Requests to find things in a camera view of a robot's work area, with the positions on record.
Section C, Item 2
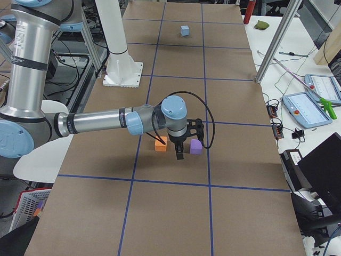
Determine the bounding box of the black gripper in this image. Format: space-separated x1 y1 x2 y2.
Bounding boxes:
168 131 187 159

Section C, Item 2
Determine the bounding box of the light blue foam block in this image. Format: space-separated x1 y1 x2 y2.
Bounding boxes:
180 25 190 37

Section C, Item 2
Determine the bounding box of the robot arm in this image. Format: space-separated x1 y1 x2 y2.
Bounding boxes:
1 1 190 159

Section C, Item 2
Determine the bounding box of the purple foam block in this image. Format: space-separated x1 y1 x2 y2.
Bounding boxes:
190 139 203 155

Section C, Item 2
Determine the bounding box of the orange foam block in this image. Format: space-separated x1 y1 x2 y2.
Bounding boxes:
155 136 167 152

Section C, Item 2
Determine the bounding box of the black power adapter box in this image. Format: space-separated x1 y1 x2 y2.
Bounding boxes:
280 149 305 191

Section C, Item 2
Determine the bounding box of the near teach pendant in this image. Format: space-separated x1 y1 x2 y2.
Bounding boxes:
282 92 332 129

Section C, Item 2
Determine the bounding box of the teach pendant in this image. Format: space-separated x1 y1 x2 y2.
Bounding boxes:
282 92 332 129
304 74 340 103

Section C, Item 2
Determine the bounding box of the white chair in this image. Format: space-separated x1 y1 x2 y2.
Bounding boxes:
13 99 70 185

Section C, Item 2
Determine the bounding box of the black laptop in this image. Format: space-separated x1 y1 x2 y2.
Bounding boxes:
298 132 340 214

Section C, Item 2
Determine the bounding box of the olive green pouch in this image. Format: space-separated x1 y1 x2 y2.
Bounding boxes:
254 20 270 30

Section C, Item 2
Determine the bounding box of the white perforated basket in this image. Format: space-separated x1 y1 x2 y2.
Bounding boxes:
9 188 52 232

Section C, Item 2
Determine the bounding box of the far teach pendant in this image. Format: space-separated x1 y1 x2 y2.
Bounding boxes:
304 74 340 103

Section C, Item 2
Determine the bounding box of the red water bottle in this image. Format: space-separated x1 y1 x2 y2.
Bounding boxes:
243 0 256 25

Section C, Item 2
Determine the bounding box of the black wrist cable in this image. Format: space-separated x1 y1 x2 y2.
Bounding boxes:
149 91 216 149

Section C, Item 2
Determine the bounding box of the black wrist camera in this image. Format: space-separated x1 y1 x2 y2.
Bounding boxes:
186 118 205 143

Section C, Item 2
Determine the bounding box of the green strap smartwatch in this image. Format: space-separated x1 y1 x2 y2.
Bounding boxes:
279 52 309 58

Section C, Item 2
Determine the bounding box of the green handled reacher grabber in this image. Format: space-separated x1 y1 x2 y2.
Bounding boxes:
272 58 340 120

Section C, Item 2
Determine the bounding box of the aluminium frame post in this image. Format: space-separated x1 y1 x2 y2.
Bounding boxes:
255 0 303 84

